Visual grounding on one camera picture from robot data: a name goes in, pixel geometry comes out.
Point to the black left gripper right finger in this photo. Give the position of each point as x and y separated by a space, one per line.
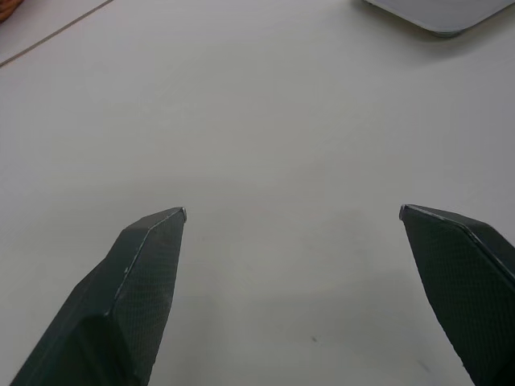
462 281

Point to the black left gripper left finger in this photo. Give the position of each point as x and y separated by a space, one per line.
120 305

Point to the white rounded tray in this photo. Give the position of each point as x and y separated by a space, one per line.
442 12

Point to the brown wicker basket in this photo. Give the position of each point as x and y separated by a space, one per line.
6 8

